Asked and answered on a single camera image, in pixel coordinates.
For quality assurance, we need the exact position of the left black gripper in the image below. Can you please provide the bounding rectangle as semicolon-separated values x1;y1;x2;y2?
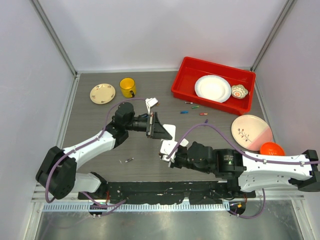
125;112;172;140

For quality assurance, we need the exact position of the white remote control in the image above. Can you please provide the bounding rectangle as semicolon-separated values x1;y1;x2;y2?
161;124;176;142

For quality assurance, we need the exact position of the white battery cover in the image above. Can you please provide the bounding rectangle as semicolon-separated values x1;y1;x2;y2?
179;138;189;147

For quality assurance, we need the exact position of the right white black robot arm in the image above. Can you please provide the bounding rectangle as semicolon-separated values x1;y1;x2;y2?
160;140;320;198

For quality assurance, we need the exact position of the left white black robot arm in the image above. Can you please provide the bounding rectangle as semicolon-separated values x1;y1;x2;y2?
35;98;176;203

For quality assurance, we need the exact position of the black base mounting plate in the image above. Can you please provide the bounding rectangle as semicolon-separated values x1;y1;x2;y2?
88;180;256;205

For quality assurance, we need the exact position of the yellow mug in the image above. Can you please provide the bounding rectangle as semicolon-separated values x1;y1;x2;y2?
119;77;136;98

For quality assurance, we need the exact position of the cream floral plate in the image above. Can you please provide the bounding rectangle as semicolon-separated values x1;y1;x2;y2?
89;83;116;105

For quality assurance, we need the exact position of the red plastic bin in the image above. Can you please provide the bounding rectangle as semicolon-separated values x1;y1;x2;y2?
171;56;256;116

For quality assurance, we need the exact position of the white paper plate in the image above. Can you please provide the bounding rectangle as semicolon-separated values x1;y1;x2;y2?
194;75;231;103

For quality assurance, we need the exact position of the pink white ceramic plate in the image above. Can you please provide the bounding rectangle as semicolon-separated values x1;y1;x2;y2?
231;114;273;152

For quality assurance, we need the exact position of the small patterned ceramic bowl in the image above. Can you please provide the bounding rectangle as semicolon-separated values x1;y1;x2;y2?
231;84;249;99

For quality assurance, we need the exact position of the orange plastic bowl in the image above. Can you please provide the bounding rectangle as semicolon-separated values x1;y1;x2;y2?
259;142;286;156

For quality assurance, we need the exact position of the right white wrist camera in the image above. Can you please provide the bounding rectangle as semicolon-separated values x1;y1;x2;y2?
159;140;177;163

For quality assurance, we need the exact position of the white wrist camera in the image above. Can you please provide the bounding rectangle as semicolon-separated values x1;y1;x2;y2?
159;140;177;163
145;97;159;115

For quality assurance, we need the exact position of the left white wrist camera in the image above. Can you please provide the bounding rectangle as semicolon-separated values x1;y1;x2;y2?
145;97;159;115

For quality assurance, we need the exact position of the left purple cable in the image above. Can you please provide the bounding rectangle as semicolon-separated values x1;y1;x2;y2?
44;97;147;216

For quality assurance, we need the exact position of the purple cable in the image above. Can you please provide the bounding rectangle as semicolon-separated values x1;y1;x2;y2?
166;123;320;220
44;97;147;216

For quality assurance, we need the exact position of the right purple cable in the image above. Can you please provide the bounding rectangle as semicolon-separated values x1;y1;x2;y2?
166;123;320;220

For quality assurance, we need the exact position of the white slotted cable duct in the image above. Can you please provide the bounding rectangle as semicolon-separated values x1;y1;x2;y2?
42;201;230;213

